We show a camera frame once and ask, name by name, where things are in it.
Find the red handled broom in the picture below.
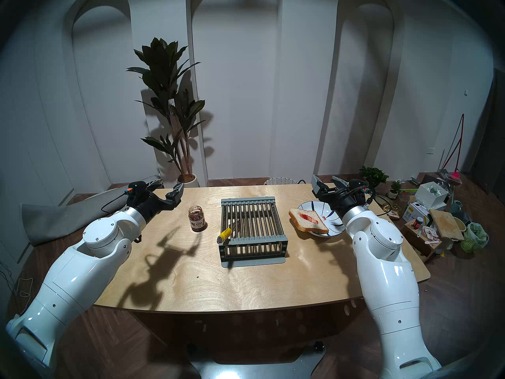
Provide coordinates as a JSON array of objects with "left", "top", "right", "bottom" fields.
[{"left": 440, "top": 114, "right": 465, "bottom": 180}]

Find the knife with yellow taped handle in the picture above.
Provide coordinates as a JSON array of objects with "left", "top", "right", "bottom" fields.
[{"left": 217, "top": 222, "right": 247, "bottom": 244}]

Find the brown cardboard box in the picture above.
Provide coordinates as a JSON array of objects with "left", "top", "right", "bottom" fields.
[{"left": 403, "top": 220, "right": 442, "bottom": 261}]

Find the wooden cutting board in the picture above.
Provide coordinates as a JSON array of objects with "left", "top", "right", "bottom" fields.
[{"left": 429, "top": 208, "right": 465, "bottom": 241}]

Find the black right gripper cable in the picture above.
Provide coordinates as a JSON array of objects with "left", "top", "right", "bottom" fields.
[{"left": 367, "top": 193, "right": 393, "bottom": 218}]

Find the white printed carton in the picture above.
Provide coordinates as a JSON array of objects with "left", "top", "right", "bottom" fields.
[{"left": 402, "top": 203, "right": 430, "bottom": 224}]

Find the small bushy potted plant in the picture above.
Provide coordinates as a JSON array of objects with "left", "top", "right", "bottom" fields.
[{"left": 359, "top": 166, "right": 389, "bottom": 189}]

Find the grey metal dish rack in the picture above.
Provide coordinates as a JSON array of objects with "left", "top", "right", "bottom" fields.
[{"left": 219, "top": 197, "right": 290, "bottom": 268}]

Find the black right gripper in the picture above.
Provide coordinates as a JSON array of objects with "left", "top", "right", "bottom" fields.
[{"left": 311, "top": 174, "right": 375, "bottom": 217}]

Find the rolled grey mat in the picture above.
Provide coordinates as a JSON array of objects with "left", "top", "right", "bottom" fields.
[{"left": 21, "top": 175, "right": 163, "bottom": 247}]

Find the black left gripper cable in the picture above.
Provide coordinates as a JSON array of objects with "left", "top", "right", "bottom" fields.
[{"left": 101, "top": 191, "right": 129, "bottom": 214}]

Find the green mesh bag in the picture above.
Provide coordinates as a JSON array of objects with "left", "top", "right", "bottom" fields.
[{"left": 462, "top": 222, "right": 490, "bottom": 253}]

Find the glass jar of red jam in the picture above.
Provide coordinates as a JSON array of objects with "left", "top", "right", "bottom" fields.
[{"left": 188, "top": 206, "right": 206, "bottom": 233}]

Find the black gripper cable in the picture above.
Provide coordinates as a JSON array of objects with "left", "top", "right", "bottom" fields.
[
  {"left": 101, "top": 191, "right": 129, "bottom": 214},
  {"left": 367, "top": 193, "right": 393, "bottom": 218}
]

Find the white plate with blue stripes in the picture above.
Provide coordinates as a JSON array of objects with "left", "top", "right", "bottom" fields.
[{"left": 297, "top": 201, "right": 348, "bottom": 238}]

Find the slice of white bread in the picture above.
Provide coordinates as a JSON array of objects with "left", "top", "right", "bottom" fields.
[{"left": 288, "top": 208, "right": 330, "bottom": 235}]

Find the metal robot base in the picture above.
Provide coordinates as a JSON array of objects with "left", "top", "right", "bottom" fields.
[{"left": 185, "top": 341, "right": 326, "bottom": 379}]

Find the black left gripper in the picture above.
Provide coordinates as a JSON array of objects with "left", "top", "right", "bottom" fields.
[{"left": 125, "top": 179, "right": 185, "bottom": 224}]

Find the grey door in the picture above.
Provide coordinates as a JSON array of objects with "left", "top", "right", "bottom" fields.
[{"left": 471, "top": 68, "right": 505, "bottom": 202}]

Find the open white box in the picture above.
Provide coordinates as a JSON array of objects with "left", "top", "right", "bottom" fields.
[{"left": 414, "top": 181, "right": 453, "bottom": 210}]

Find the tall potted leafy plant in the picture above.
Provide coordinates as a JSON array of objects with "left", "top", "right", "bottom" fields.
[{"left": 126, "top": 38, "right": 206, "bottom": 188}]

